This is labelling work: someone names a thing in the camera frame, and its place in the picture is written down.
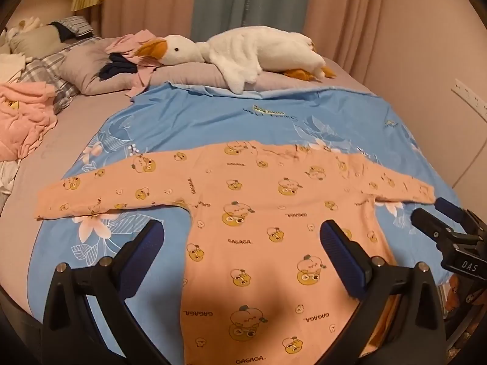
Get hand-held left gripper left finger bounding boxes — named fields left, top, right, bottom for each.
left=41, top=218, right=172, bottom=365

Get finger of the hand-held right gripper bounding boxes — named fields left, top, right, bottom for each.
left=410, top=207, right=485, bottom=250
left=435, top=196, right=487, bottom=237

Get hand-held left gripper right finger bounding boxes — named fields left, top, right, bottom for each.
left=320, top=218, right=447, bottom=365

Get orange cartoon print shirt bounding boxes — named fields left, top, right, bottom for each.
left=34, top=140, right=436, bottom=365

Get blue floral blanket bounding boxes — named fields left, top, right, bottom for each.
left=28, top=82, right=461, bottom=365

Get bed with mauve sheet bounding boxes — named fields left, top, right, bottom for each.
left=0, top=38, right=378, bottom=302

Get white patterned cloth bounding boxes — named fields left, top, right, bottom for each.
left=0, top=159, right=20, bottom=195

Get pink fleece blanket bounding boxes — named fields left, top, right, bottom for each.
left=0, top=82, right=58, bottom=162

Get dark navy garment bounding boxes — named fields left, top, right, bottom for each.
left=100, top=53, right=138, bottom=83

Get plaid pillow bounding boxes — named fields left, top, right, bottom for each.
left=17, top=38, right=101, bottom=115

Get pink grey pillows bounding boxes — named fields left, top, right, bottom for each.
left=59, top=37, right=168, bottom=96

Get pink garment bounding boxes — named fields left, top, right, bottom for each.
left=106, top=30, right=168, bottom=100

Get pink curtain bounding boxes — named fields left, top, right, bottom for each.
left=302, top=0, right=416, bottom=85
left=89, top=0, right=199, bottom=43

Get white goose plush toy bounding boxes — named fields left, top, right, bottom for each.
left=136, top=26, right=337, bottom=95

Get striped grey cloth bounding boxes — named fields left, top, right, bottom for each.
left=57, top=16, right=94, bottom=39

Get cream cushion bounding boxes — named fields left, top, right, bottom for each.
left=7, top=25, right=65, bottom=57

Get small white plush toy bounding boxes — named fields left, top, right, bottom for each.
left=3, top=16, right=45, bottom=39

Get teal curtain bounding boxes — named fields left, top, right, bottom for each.
left=190, top=0, right=317, bottom=43

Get white wall socket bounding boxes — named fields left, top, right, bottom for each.
left=451, top=78, right=487, bottom=121

